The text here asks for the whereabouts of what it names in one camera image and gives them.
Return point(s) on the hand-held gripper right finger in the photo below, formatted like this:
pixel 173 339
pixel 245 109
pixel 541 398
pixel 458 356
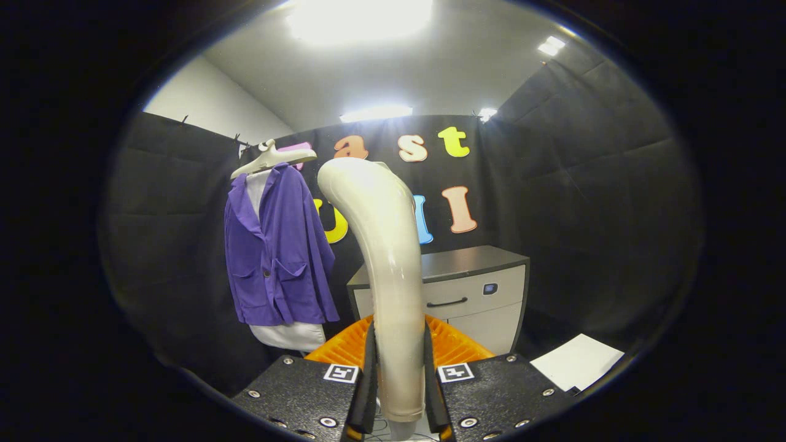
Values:
pixel 491 393

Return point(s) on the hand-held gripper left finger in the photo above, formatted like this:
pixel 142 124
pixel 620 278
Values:
pixel 304 396

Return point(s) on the white garment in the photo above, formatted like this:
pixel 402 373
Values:
pixel 288 337

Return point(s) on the purple jacket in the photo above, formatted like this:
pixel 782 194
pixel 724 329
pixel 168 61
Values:
pixel 282 258

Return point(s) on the white garment steamer nozzle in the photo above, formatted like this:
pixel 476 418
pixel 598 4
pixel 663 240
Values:
pixel 387 258

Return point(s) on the white clothes hanger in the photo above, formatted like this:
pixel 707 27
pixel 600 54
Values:
pixel 273 158

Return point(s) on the white paper sheet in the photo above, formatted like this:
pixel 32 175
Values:
pixel 577 362

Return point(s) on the grey cabinet with dark top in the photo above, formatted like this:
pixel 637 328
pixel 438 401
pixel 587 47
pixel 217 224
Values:
pixel 473 288

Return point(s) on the small corner ceiling light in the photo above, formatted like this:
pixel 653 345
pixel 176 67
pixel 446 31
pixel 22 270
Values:
pixel 487 114

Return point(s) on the long strip ceiling light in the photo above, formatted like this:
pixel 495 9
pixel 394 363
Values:
pixel 376 113

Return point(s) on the small twin ceiling light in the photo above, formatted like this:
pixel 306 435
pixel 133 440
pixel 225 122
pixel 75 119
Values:
pixel 551 45

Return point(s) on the large square ceiling light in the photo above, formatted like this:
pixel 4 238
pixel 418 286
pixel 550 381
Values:
pixel 359 18

